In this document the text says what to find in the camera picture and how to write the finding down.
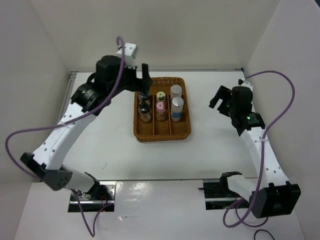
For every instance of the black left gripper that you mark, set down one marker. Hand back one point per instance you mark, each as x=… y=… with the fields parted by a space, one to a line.
x=140 y=85

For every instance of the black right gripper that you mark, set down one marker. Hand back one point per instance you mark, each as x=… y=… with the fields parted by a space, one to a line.
x=223 y=93

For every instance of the black-capped spice jar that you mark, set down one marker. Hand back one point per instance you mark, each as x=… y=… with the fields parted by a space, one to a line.
x=144 y=113
x=144 y=98

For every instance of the yellow-capped spice jar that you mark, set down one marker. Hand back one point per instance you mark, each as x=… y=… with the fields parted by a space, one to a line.
x=160 y=96

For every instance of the silver-capped blue-label jar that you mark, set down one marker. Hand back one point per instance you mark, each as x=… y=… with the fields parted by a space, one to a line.
x=175 y=91
x=177 y=104

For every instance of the pink-capped spice jar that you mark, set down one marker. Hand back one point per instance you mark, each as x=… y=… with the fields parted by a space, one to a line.
x=160 y=111

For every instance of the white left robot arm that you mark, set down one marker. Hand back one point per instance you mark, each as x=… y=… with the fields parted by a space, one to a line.
x=46 y=162

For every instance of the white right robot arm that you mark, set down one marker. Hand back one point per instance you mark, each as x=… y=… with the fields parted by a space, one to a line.
x=273 y=194

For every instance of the brown wicker basket tray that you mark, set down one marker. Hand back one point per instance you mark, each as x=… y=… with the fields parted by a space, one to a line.
x=158 y=124

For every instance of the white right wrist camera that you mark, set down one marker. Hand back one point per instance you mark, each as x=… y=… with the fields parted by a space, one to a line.
x=245 y=83

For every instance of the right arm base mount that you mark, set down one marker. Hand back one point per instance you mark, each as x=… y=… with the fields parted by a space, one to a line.
x=214 y=196

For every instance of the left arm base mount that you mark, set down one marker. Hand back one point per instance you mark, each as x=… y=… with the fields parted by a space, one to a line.
x=93 y=204

